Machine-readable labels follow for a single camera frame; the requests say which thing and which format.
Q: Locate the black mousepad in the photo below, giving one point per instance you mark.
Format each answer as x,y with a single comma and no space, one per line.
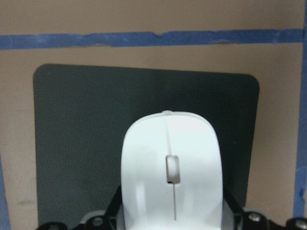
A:
83,112

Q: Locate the white computer mouse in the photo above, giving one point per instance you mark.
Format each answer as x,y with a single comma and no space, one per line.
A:
171,174

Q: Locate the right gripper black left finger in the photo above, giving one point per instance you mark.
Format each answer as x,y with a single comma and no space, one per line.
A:
112,211

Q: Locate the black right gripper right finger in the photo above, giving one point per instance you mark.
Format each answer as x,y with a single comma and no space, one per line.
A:
232,211

